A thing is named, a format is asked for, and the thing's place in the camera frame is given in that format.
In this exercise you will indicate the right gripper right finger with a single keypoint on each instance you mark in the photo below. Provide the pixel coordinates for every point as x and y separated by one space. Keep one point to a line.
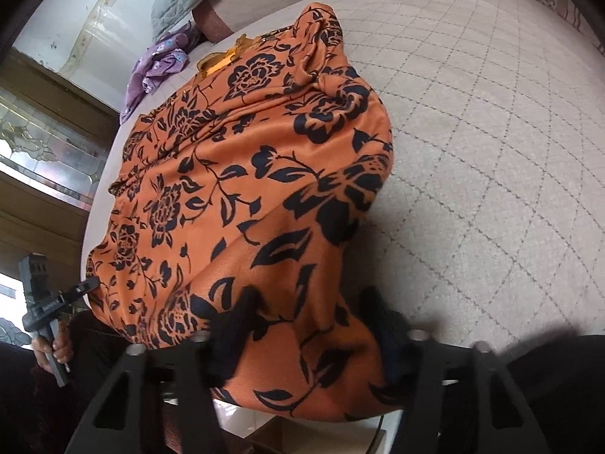
413 376

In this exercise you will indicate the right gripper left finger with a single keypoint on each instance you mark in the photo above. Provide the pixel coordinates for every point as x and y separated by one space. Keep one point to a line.
207 361

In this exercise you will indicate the orange black floral blouse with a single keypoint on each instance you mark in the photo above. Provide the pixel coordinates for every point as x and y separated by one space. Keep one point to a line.
255 176

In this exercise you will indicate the person's left hand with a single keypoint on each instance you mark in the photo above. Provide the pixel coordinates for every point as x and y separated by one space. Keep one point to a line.
61 348

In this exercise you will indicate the pink quilted bed cover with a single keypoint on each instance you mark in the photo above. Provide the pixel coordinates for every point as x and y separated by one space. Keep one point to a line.
490 224

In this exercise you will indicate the purple floral garment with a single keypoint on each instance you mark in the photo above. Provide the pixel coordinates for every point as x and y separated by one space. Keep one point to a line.
166 57

